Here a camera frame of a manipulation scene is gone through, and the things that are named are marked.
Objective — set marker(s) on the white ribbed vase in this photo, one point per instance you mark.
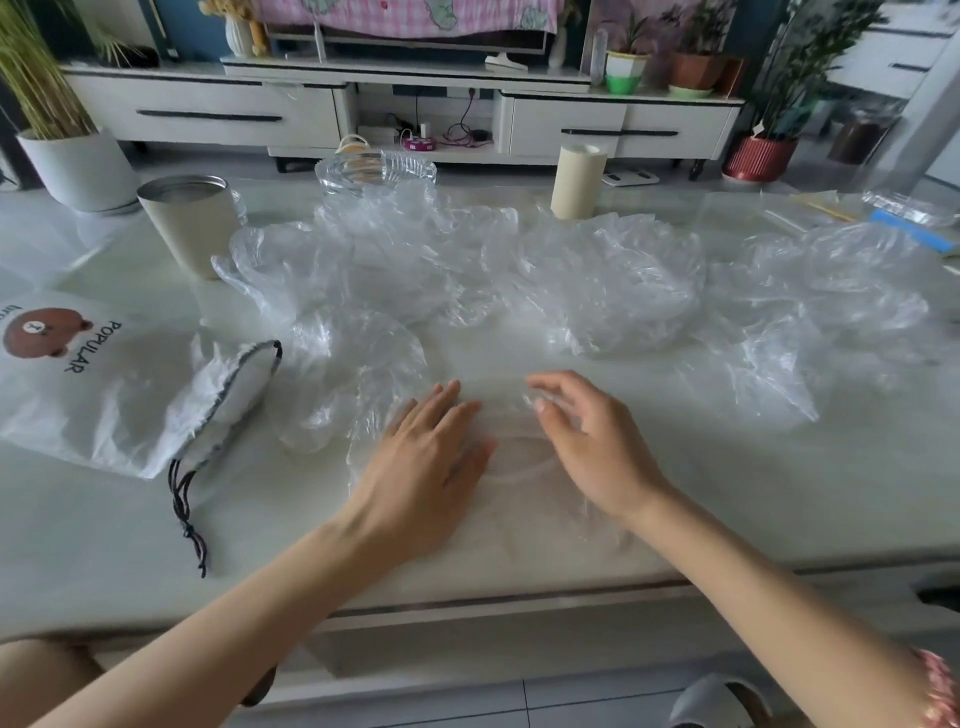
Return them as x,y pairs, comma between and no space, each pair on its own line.
238,37

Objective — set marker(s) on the tall leafy green plant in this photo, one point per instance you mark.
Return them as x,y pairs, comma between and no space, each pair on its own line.
802,67

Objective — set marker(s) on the terracotta plant pot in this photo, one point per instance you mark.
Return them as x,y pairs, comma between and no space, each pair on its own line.
696,71

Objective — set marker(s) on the beige cylinder roll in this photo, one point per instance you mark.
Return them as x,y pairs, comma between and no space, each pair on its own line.
577,180

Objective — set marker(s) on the person's right forearm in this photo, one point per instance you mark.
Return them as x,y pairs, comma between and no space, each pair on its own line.
780,615

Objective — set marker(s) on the crumpled clear plastic bag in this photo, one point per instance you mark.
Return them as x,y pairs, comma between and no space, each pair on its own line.
345,375
611,285
825,315
300,262
435,232

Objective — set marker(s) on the red ribbed plant pot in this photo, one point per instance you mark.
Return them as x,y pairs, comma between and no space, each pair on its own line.
759,159

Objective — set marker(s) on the white drawer cabinet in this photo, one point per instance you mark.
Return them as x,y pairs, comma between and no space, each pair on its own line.
892,49

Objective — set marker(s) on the blue flat packet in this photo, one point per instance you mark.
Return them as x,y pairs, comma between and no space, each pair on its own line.
911,229

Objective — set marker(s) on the pink power adapter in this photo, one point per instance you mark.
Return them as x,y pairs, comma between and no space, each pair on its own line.
420,141

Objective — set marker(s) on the clear plastic tray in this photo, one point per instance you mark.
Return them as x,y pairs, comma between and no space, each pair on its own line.
911,206

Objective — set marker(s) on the clear plastic bag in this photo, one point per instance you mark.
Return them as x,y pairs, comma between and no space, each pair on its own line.
435,232
825,315
611,285
300,262
517,480
345,375

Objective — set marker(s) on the pink checked cloth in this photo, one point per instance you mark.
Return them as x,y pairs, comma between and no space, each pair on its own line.
405,15

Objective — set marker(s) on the clear bottle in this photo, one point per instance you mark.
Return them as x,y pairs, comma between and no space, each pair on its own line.
598,56

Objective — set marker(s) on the large white plant pot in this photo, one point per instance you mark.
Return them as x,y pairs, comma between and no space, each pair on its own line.
79,171

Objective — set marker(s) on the white bathroom scale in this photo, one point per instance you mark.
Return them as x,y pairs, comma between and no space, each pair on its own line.
630,178

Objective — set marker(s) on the person's right hand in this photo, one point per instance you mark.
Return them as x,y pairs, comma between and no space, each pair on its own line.
600,450

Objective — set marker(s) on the person's left hand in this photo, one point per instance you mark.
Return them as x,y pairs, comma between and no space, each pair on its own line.
416,480

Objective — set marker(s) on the person's left leg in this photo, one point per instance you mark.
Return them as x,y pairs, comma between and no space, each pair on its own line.
41,686

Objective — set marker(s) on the green and white plant pot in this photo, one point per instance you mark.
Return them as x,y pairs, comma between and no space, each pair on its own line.
625,73

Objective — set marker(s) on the beige metal tumbler cup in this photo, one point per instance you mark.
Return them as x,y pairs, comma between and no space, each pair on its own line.
191,225

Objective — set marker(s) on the person's left forearm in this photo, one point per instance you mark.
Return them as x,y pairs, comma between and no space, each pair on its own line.
202,637

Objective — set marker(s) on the dark glass jar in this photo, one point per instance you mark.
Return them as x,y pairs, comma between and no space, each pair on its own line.
862,135

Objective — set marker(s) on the yellow stick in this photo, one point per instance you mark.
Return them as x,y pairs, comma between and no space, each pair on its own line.
821,208

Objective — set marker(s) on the clear glass ashtray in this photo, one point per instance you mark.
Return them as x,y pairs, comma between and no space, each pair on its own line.
375,169

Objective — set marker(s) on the person's right thumb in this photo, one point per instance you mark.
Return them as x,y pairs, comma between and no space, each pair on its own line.
547,424

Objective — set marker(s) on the person's left thumb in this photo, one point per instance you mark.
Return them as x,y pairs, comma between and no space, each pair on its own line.
478,465

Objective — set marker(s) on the tall grass plant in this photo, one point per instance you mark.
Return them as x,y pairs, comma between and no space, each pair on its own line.
37,67

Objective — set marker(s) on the white television cabinet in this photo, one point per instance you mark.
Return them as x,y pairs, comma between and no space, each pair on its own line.
225,112

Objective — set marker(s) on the grey slipper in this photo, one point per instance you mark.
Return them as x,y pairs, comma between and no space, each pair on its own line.
712,705

